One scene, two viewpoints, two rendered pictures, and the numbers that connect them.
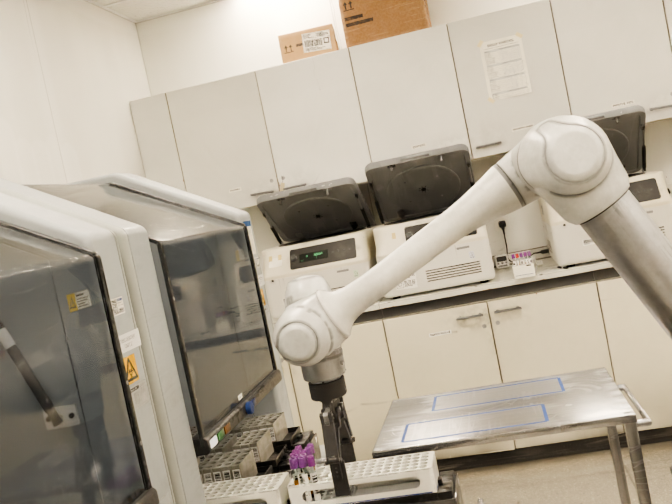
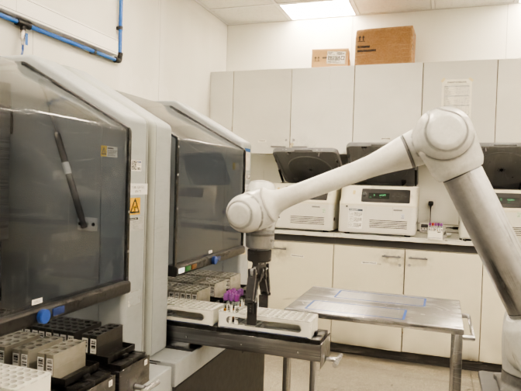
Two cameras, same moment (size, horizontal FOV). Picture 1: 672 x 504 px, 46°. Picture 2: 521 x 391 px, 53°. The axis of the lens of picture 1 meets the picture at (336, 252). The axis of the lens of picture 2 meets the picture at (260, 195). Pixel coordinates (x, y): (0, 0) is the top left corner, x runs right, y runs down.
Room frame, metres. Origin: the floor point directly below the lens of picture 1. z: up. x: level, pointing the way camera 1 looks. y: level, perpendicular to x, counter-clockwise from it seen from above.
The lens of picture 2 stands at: (0.01, -0.16, 1.27)
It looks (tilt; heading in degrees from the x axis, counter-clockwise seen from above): 2 degrees down; 8
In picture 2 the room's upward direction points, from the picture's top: 2 degrees clockwise
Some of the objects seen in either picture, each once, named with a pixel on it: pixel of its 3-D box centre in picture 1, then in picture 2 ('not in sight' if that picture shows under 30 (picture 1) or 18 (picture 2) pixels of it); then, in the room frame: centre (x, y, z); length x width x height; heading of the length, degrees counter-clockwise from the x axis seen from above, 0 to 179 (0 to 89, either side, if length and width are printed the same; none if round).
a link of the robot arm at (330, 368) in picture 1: (323, 365); (260, 240); (1.60, 0.07, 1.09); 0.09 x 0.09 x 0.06
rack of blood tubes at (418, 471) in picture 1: (364, 483); (267, 322); (1.60, 0.04, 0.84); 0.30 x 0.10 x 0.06; 79
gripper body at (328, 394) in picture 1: (330, 400); (259, 263); (1.60, 0.07, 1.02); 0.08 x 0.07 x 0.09; 169
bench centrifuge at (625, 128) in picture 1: (597, 185); (501, 191); (3.98, -1.35, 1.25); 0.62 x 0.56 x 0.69; 169
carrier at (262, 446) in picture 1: (262, 447); (218, 289); (1.95, 0.28, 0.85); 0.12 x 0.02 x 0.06; 168
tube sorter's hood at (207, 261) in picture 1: (124, 301); (156, 175); (1.92, 0.52, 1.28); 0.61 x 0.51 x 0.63; 169
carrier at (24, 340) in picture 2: not in sight; (19, 351); (1.14, 0.57, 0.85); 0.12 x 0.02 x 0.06; 170
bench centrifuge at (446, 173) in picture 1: (429, 219); (381, 188); (4.14, -0.51, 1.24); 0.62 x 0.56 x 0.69; 170
